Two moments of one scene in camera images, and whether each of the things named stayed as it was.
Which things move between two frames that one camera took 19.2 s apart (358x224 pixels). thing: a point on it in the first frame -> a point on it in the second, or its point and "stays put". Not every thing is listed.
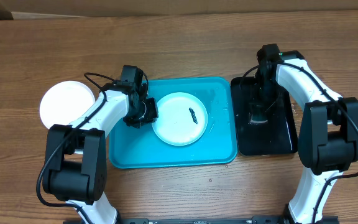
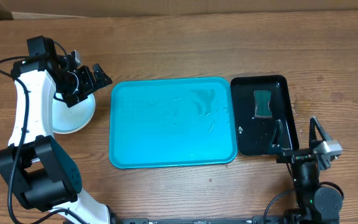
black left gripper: [151, 114] -> [101, 78]
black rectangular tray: [277, 137] stays put
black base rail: [276, 219] stays put
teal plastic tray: [132, 147] stays put
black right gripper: [260, 114] -> [299, 156]
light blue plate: [175, 124] -> [66, 120]
